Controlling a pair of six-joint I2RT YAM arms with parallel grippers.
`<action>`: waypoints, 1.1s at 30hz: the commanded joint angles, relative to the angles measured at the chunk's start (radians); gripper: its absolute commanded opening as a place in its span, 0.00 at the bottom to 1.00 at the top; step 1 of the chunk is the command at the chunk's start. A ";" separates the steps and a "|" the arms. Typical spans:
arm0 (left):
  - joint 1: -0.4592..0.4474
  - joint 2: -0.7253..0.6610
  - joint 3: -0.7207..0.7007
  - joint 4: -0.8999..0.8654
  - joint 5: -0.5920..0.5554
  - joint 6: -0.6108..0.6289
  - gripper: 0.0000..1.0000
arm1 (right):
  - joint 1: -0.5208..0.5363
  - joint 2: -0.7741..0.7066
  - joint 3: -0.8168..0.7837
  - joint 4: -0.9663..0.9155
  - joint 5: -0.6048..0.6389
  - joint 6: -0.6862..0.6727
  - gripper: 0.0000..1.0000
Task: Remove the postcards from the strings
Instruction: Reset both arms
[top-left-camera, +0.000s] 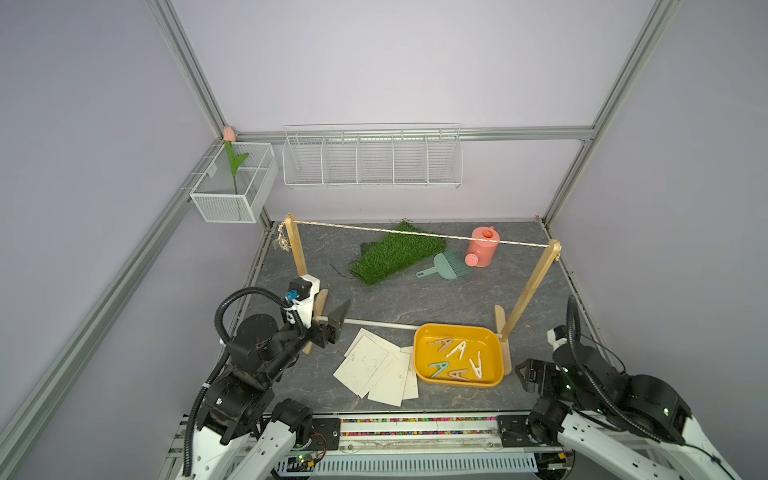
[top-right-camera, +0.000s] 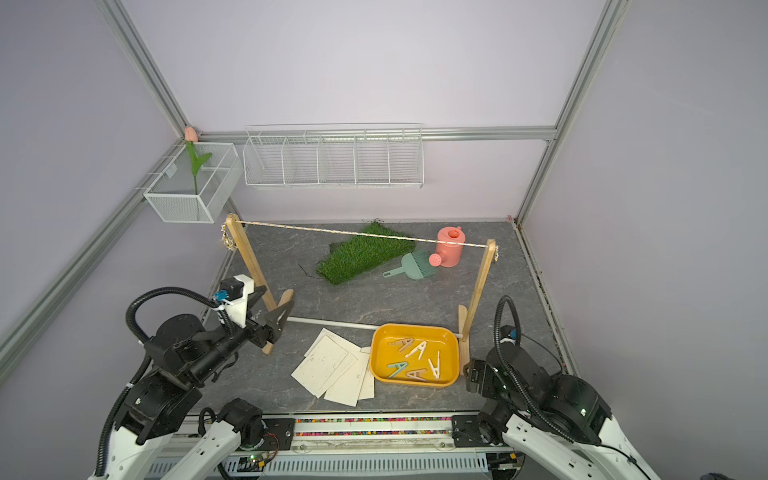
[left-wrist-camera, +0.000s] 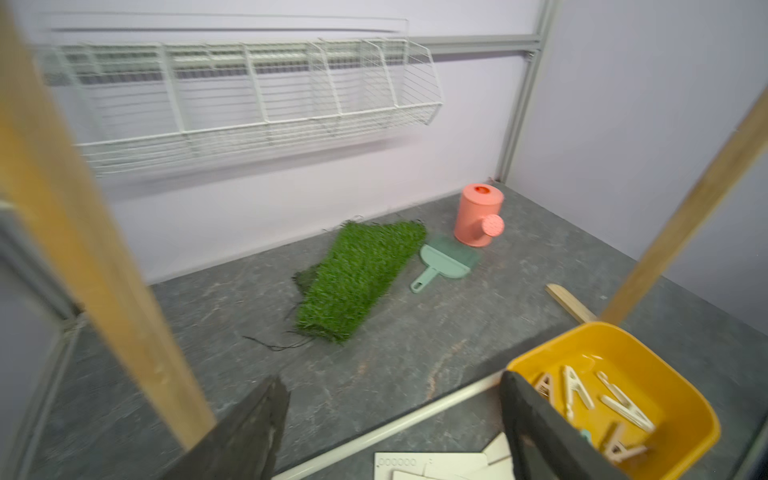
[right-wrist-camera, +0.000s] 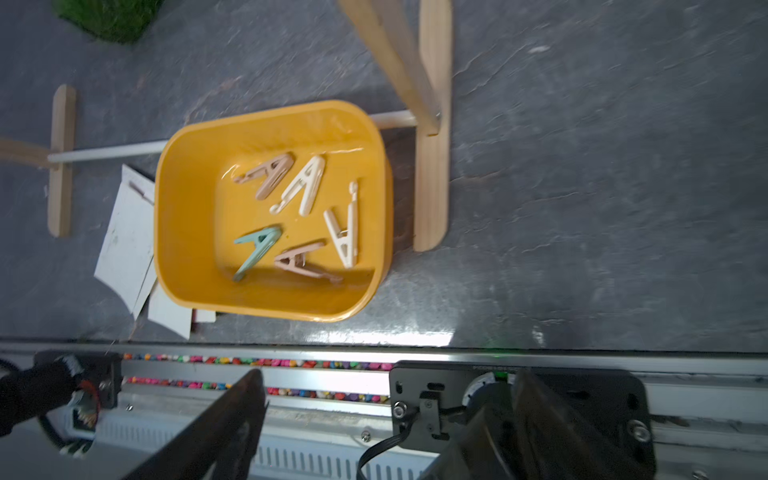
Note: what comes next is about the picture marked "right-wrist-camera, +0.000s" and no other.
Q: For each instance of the wooden clothesline stand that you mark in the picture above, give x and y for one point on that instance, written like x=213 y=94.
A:
x=417 y=63

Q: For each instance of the green clothespin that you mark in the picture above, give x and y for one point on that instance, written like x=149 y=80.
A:
x=262 y=241

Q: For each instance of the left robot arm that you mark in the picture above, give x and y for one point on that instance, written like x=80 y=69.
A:
x=30 y=393

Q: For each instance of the beige clothespin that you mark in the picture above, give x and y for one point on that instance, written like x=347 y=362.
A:
x=271 y=172
x=294 y=260

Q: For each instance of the yellow plastic tray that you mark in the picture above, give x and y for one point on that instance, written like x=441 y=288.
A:
x=285 y=213

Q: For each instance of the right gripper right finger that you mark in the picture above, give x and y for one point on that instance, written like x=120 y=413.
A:
x=555 y=442

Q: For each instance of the white postcard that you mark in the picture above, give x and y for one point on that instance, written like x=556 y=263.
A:
x=125 y=262
x=204 y=316
x=163 y=311

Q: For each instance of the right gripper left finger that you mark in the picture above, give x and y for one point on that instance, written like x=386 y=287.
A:
x=220 y=443

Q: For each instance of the green artificial grass mat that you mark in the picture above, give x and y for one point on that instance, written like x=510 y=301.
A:
x=115 y=21

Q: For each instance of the white clothespin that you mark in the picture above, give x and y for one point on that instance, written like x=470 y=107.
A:
x=306 y=182
x=345 y=241

